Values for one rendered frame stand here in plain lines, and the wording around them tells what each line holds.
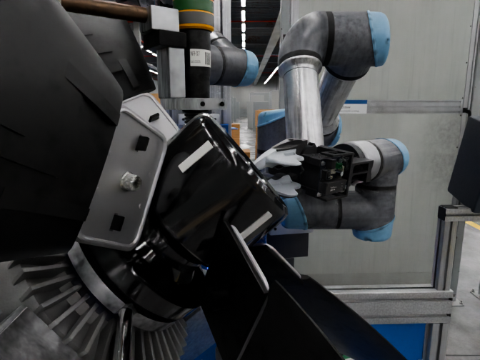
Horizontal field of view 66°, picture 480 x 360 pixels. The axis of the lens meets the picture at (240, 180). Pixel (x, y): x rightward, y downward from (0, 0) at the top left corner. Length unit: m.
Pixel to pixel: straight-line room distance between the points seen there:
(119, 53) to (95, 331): 0.27
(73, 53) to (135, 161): 0.08
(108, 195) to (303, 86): 0.59
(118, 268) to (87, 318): 0.04
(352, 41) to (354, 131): 1.51
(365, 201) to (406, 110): 1.77
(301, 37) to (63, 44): 0.66
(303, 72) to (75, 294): 0.63
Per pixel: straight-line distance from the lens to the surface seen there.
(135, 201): 0.27
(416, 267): 2.73
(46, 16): 0.22
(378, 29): 0.89
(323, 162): 0.55
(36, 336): 0.28
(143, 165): 0.27
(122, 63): 0.41
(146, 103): 0.38
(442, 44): 2.57
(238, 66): 0.75
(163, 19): 0.40
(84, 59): 0.23
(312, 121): 0.75
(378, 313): 0.95
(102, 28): 0.44
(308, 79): 0.80
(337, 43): 0.86
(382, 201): 0.72
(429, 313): 1.00
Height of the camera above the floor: 1.27
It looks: 11 degrees down
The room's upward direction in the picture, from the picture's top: straight up
